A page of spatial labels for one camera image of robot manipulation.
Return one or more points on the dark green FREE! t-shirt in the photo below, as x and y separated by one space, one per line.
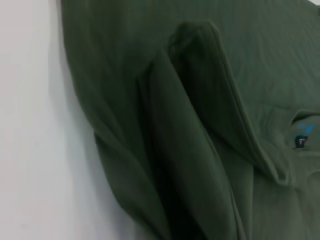
200 100

